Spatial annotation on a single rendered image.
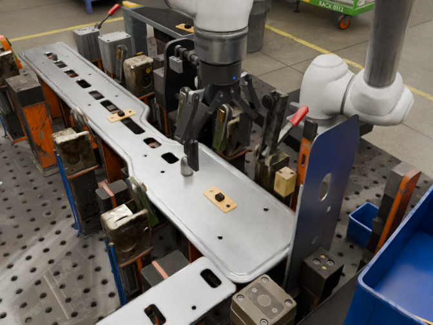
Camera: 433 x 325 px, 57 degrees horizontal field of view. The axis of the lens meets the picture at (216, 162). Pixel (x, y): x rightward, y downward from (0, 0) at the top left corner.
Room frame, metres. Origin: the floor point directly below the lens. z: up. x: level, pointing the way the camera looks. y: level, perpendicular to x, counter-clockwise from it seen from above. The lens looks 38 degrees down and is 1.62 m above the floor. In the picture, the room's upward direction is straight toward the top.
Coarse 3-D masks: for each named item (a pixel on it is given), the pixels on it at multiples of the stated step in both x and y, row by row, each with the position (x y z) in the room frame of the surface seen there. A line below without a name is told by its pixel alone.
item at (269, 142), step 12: (264, 96) 0.75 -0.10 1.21; (276, 96) 0.76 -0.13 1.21; (288, 96) 0.75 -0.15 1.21; (276, 108) 0.76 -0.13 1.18; (264, 120) 0.76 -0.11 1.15; (276, 120) 0.74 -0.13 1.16; (264, 132) 0.75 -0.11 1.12; (276, 132) 0.74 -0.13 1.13; (264, 144) 0.76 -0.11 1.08; (276, 144) 0.74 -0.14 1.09
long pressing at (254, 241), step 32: (32, 64) 1.40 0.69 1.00; (64, 96) 1.15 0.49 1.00; (128, 96) 1.14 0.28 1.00; (96, 128) 0.96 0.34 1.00; (128, 128) 0.95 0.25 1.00; (128, 160) 0.81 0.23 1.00; (160, 160) 0.81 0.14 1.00; (224, 160) 0.80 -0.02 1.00; (160, 192) 0.68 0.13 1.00; (192, 192) 0.68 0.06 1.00; (224, 192) 0.68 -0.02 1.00; (256, 192) 0.68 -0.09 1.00; (192, 224) 0.58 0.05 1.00; (224, 224) 0.58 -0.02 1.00; (256, 224) 0.58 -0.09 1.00; (288, 224) 0.58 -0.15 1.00; (224, 256) 0.50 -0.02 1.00; (256, 256) 0.50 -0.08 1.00
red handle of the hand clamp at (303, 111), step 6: (300, 108) 0.82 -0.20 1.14; (306, 108) 0.81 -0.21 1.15; (294, 114) 0.81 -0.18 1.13; (300, 114) 0.80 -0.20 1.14; (306, 114) 0.81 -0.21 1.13; (294, 120) 0.79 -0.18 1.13; (300, 120) 0.80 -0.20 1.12; (288, 126) 0.79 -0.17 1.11; (294, 126) 0.79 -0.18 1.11; (282, 132) 0.78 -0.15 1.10; (288, 132) 0.78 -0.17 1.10; (282, 138) 0.77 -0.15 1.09; (264, 150) 0.75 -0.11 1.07; (264, 156) 0.74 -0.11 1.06
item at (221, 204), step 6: (204, 192) 0.68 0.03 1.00; (216, 192) 0.68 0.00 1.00; (222, 192) 0.68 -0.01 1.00; (210, 198) 0.66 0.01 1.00; (216, 198) 0.65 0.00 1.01; (222, 198) 0.65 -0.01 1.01; (228, 198) 0.66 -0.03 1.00; (216, 204) 0.64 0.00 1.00; (222, 204) 0.64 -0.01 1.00; (234, 204) 0.64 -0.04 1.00; (222, 210) 0.62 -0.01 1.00; (228, 210) 0.62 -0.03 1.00
